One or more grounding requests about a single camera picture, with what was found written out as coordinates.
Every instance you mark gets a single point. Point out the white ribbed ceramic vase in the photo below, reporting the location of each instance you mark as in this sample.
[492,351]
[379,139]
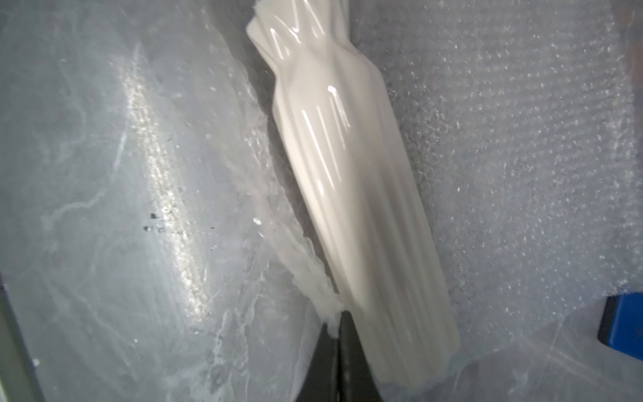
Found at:
[341,137]

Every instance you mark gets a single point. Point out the clear bubble wrap sheet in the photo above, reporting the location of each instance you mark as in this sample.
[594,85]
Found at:
[516,117]

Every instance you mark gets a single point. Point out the blue rectangular box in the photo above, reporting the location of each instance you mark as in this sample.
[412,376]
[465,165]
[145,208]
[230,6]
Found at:
[621,324]

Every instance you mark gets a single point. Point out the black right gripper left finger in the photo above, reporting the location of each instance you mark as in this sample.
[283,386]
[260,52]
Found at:
[321,381]

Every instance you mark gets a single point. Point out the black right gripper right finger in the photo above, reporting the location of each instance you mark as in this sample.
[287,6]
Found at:
[355,380]

